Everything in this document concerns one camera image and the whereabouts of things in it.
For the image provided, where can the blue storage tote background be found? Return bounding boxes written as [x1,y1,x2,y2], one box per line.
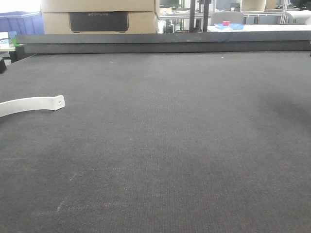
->
[0,11,45,34]

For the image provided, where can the upper cardboard box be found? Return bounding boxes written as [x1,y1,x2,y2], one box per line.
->
[40,0,159,13]

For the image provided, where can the blue tray with pink cube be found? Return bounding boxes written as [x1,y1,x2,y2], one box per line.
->
[214,21,244,30]

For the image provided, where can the black vertical post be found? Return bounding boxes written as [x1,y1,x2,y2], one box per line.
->
[189,0,196,33]

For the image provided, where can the cardboard box with black print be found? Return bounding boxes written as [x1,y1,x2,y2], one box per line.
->
[42,12,158,34]

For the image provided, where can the white curved plastic strip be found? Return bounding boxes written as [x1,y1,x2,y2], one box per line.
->
[0,95,66,117]

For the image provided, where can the dark table back rail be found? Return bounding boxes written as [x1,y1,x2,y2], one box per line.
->
[16,31,311,54]

